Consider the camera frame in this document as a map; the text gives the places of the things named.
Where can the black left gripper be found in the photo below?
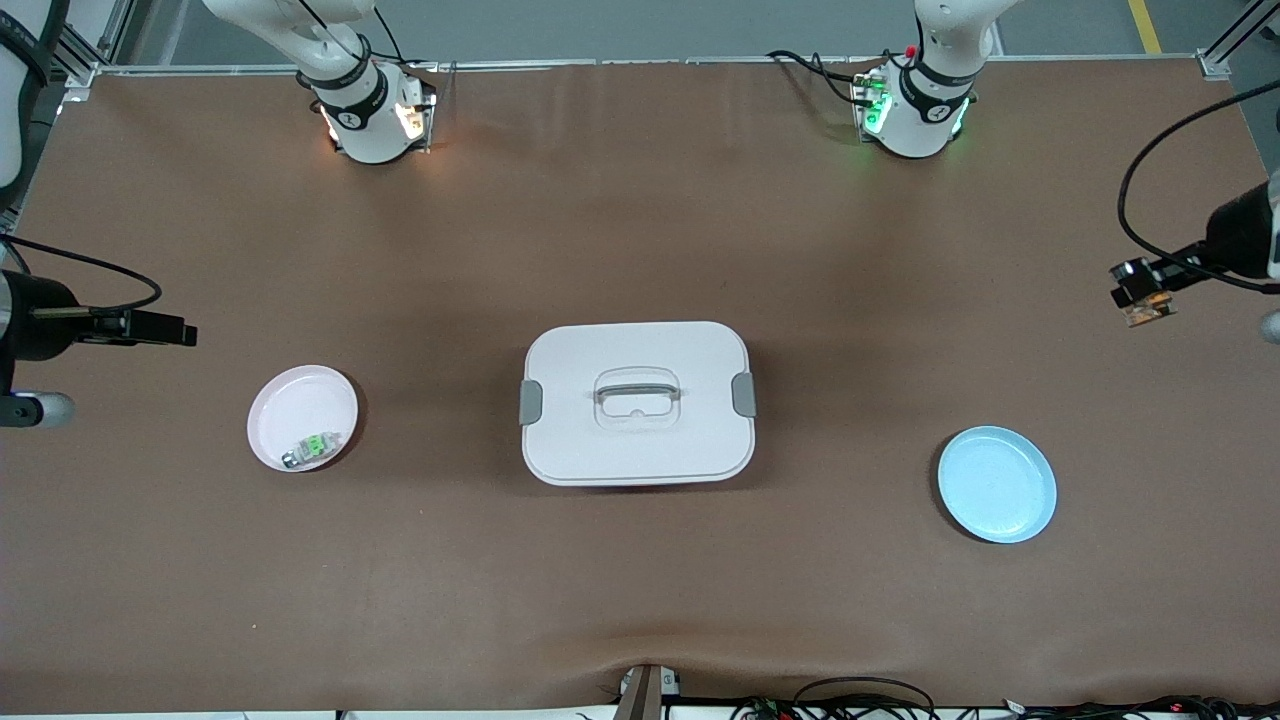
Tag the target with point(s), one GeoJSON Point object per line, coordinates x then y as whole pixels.
{"type": "Point", "coordinates": [1237, 243]}

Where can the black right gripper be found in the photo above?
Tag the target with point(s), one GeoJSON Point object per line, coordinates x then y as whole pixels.
{"type": "Point", "coordinates": [42, 317]}

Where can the orange and black switch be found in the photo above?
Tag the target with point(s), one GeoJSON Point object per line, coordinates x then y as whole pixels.
{"type": "Point", "coordinates": [1148, 308]}

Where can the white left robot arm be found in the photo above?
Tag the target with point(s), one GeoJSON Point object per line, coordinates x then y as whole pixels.
{"type": "Point", "coordinates": [925, 120]}

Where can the grey box latch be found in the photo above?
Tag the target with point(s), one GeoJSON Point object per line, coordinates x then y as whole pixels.
{"type": "Point", "coordinates": [531, 402]}
{"type": "Point", "coordinates": [744, 394]}

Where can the white lidded storage box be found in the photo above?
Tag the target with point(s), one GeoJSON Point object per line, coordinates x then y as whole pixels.
{"type": "Point", "coordinates": [640, 450]}

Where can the pink round plate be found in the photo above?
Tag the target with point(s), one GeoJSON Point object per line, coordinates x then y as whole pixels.
{"type": "Point", "coordinates": [300, 400]}

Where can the light blue round plate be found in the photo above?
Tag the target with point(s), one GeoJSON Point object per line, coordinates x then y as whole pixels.
{"type": "Point", "coordinates": [997, 485]}

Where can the brown table cover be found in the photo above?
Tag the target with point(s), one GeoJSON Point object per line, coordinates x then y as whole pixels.
{"type": "Point", "coordinates": [640, 200]}

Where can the aluminium frame post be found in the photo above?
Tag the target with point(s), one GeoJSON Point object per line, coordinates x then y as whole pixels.
{"type": "Point", "coordinates": [1215, 62]}
{"type": "Point", "coordinates": [85, 50]}

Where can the green and clear switch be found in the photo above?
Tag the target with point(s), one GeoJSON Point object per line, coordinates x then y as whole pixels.
{"type": "Point", "coordinates": [318, 444]}

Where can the aluminium table rail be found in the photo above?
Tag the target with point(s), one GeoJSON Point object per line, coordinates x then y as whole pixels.
{"type": "Point", "coordinates": [650, 62]}

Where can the metal table edge bracket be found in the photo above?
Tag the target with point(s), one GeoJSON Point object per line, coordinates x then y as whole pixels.
{"type": "Point", "coordinates": [645, 695]}

